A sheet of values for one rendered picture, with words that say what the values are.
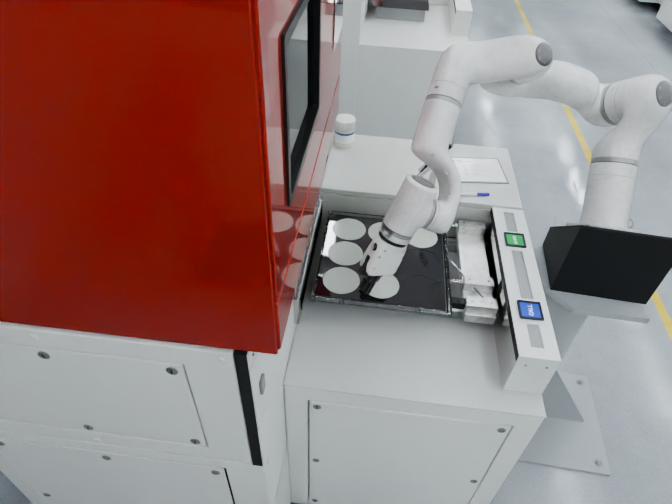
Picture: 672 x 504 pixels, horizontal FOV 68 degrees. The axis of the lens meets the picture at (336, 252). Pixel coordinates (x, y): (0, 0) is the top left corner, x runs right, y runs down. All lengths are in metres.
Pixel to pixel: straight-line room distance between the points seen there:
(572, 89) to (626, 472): 1.50
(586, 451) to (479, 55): 1.60
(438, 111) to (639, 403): 1.73
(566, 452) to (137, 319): 1.82
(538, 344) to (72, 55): 1.06
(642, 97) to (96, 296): 1.35
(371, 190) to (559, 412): 1.25
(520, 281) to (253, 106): 1.00
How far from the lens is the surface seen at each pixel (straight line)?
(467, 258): 1.52
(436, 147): 1.22
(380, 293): 1.34
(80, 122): 0.61
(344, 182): 1.59
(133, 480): 1.41
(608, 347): 2.71
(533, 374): 1.28
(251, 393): 0.91
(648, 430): 2.52
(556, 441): 2.29
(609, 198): 1.55
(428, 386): 1.28
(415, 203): 1.18
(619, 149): 1.57
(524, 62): 1.31
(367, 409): 1.30
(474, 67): 1.30
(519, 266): 1.43
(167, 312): 0.79
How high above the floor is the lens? 1.88
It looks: 43 degrees down
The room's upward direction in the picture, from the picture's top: 3 degrees clockwise
